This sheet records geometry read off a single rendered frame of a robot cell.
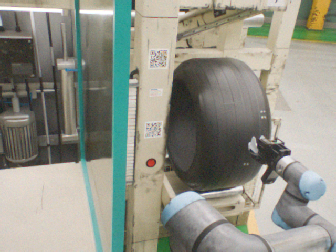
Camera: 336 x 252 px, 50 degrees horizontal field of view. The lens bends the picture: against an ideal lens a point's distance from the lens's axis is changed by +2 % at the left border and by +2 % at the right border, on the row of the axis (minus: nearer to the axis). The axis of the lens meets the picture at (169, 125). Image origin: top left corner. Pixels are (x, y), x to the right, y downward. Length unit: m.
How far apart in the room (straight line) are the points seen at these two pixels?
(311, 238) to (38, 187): 0.72
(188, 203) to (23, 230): 0.39
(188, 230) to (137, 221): 0.89
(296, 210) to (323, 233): 0.12
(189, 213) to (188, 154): 1.01
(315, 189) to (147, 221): 0.85
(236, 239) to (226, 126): 0.61
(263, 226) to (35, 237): 2.25
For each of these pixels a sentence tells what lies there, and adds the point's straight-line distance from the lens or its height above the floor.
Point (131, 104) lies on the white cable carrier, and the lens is 1.36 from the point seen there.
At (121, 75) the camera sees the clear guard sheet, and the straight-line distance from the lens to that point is 0.43.
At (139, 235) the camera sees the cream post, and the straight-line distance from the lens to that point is 1.75.
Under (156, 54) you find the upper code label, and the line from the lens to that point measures 1.30.
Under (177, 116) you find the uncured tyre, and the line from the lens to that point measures 1.83.
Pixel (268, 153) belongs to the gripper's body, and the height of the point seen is 1.29.
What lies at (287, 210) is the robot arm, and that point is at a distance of 1.14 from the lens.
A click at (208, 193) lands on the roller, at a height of 0.91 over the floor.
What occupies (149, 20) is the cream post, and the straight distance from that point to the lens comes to 1.26.
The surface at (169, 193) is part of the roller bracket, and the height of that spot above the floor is 0.95.
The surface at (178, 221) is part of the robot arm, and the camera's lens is 0.83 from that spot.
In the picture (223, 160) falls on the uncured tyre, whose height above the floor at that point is 1.18.
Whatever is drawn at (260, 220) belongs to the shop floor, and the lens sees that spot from 3.00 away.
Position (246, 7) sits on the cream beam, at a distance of 1.70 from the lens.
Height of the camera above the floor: 1.89
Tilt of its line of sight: 27 degrees down
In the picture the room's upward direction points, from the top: 5 degrees clockwise
